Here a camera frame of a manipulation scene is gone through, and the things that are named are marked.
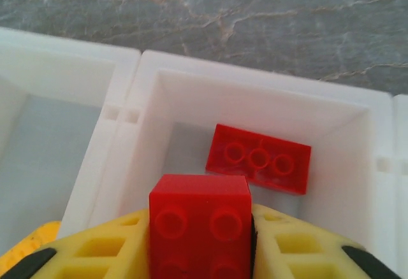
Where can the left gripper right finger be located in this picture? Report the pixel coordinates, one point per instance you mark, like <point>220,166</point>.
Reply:
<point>303,250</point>

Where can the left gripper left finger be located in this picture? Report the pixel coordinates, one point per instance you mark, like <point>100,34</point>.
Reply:
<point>102,250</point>

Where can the small red lego brick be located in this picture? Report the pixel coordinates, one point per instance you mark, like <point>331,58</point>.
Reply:
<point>197,221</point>

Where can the white plastic bin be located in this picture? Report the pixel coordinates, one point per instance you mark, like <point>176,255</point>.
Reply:
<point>255,100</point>
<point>48,148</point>
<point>401,196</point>

